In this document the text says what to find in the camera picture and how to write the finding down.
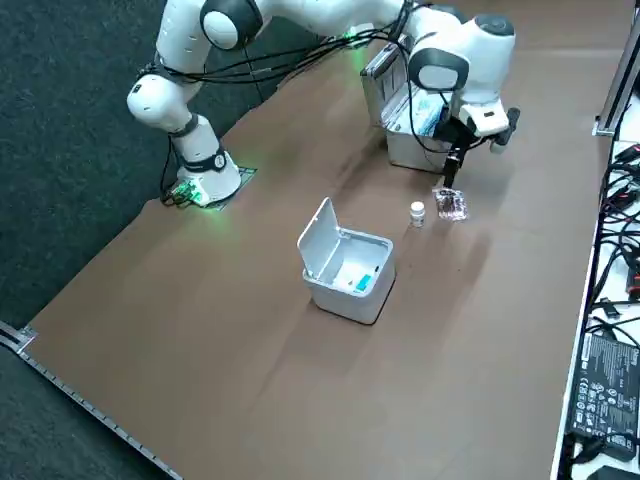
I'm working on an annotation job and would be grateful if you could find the black base cable bundle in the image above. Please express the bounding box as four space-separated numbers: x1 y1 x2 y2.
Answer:
158 144 201 207

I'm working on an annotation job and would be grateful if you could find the white lidded waste bin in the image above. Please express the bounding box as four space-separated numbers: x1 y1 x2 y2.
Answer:
296 196 397 326

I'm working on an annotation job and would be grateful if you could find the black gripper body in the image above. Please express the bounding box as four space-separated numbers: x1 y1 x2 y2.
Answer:
433 115 479 156

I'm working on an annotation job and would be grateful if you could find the silver aluminium medical kit case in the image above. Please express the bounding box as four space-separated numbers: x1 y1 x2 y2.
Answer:
359 42 466 174

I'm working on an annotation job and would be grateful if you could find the black desk cable tangle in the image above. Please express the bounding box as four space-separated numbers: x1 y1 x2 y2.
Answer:
594 142 640 326

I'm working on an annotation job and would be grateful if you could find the silver table edge rail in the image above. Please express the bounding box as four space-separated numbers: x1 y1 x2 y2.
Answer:
0 319 182 480

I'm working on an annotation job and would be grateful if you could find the black labelled power brick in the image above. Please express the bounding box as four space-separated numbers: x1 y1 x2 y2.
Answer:
564 329 640 451

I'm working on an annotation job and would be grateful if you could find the aluminium frame strut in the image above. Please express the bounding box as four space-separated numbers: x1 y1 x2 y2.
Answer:
593 0 640 137

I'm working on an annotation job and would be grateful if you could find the blue white supply packet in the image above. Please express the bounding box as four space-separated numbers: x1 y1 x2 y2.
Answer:
413 94 446 137

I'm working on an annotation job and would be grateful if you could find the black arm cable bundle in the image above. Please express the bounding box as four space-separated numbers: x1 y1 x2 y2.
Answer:
142 0 454 164

